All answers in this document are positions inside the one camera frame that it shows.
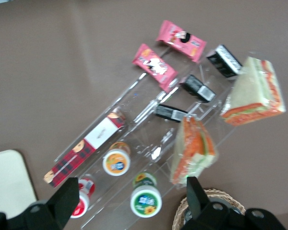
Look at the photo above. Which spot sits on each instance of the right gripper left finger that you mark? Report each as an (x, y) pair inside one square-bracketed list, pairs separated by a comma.
[(60, 206)]

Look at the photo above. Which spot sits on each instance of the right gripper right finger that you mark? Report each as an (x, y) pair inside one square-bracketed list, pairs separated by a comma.
[(199, 210)]

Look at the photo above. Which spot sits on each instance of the triangle sandwich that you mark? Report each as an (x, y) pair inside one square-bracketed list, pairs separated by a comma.
[(249, 91), (192, 148)]

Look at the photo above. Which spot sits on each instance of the beige plastic serving tray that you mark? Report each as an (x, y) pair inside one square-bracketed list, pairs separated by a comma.
[(9, 179)]

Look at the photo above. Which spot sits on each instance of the oval wicker basket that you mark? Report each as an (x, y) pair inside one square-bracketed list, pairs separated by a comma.
[(178, 215)]

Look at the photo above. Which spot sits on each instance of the red lid yogurt bottle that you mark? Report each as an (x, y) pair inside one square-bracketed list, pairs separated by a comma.
[(84, 203)]

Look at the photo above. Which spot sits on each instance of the green lid yogurt bottle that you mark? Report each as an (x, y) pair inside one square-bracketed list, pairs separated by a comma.
[(146, 201)]

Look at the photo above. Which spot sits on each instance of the red plaid cookie box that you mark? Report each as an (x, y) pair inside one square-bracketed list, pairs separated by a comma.
[(81, 153)]

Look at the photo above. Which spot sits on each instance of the orange lid yogurt bottle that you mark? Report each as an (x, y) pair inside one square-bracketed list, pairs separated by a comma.
[(116, 163)]

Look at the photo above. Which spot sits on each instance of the small black snack box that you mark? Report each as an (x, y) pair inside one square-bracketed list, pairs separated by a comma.
[(223, 61), (196, 88), (170, 112)]

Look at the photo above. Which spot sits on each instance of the clear acrylic tiered snack shelf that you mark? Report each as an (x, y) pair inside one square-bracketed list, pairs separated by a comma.
[(139, 100)]

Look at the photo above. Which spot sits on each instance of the pink cartoon snack packet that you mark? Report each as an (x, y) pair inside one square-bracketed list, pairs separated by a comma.
[(182, 40), (156, 67)]

